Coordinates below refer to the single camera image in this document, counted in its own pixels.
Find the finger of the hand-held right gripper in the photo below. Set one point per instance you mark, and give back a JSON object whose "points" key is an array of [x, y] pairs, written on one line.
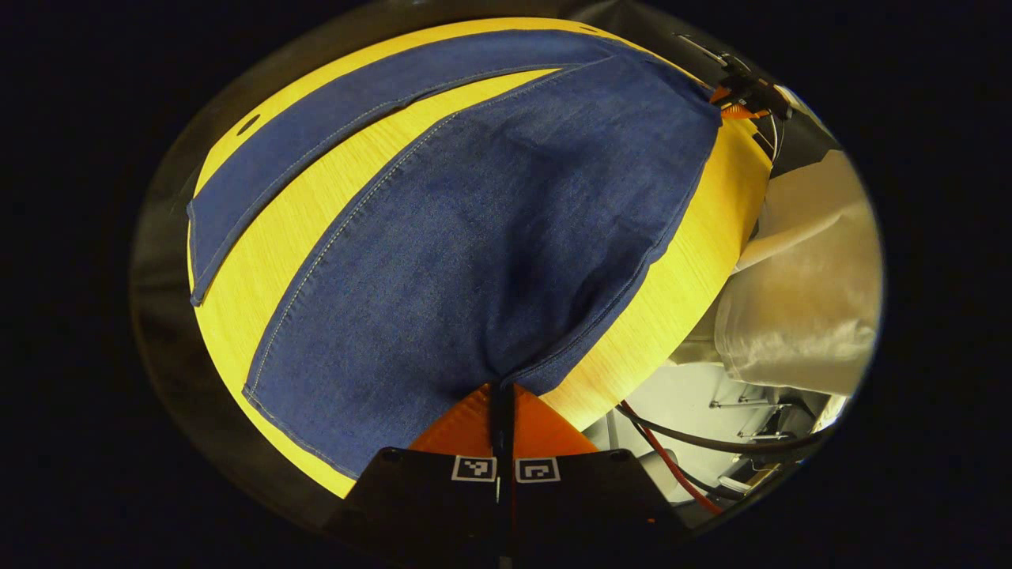
{"points": [[739, 109]]}

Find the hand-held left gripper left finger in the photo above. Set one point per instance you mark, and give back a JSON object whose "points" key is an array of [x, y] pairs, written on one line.
{"points": [[427, 498]]}

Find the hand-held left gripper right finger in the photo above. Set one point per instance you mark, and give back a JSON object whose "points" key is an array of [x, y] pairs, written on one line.
{"points": [[577, 498]]}

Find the blue denim jeans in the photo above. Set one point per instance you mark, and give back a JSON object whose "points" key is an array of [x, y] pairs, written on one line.
{"points": [[474, 237]]}

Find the person's white clothing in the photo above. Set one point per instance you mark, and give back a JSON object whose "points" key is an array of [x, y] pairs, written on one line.
{"points": [[806, 300]]}

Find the metal frame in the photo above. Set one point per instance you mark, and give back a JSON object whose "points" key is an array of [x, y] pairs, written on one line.
{"points": [[751, 405]]}

